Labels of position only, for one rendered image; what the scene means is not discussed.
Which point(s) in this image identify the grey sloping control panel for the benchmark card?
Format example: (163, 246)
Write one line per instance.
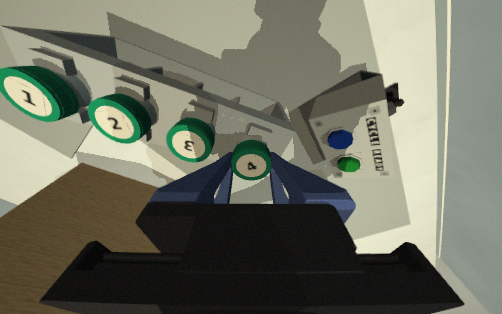
(349, 124)

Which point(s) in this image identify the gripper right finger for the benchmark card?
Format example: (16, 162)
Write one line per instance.
(304, 187)

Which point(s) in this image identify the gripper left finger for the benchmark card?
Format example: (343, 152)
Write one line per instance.
(200, 186)

